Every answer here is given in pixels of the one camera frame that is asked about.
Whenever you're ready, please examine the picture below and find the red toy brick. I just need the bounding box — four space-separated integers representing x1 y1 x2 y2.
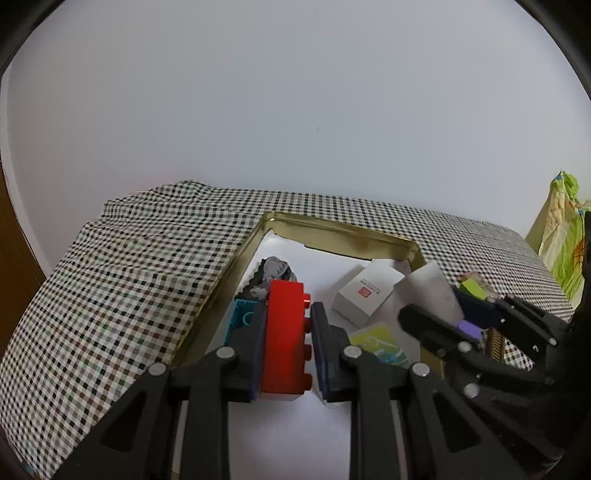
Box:
260 280 312 396

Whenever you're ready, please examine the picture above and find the purple toy brick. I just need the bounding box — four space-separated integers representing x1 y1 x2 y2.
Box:
457 320 484 342

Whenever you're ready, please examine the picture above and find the white charger plug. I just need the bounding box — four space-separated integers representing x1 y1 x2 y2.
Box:
393 261 464 327

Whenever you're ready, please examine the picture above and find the brown wooden comb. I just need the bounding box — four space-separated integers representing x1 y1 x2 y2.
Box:
485 328 505 363

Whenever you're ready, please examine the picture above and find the green floss pick box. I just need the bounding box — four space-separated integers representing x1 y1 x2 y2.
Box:
349 322 411 368

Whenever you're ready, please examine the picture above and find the blue toy brick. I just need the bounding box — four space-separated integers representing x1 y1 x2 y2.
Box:
223 299 259 346

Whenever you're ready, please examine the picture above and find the white paper liner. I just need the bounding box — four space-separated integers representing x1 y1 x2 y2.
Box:
172 232 412 480

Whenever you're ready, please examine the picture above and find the white small carton box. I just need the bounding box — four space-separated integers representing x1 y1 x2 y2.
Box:
332 259 405 328

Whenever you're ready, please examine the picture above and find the grey black watch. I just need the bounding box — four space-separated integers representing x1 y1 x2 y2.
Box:
235 256 297 302

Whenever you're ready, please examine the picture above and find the checkered tablecloth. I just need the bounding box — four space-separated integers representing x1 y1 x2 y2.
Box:
1 181 573 479

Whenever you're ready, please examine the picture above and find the gold metal tin box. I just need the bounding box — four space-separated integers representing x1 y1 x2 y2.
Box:
173 212 426 365

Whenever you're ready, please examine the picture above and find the green toy brick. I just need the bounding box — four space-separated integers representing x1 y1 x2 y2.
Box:
459 278 488 300

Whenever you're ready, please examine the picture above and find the rose gold makeup palette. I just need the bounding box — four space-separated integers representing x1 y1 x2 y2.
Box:
460 272 498 300

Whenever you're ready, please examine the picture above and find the green yellow hanging cloth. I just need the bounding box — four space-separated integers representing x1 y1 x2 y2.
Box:
526 171 590 308

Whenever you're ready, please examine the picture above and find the brown wooden door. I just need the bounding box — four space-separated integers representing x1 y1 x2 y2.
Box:
0 172 46 354

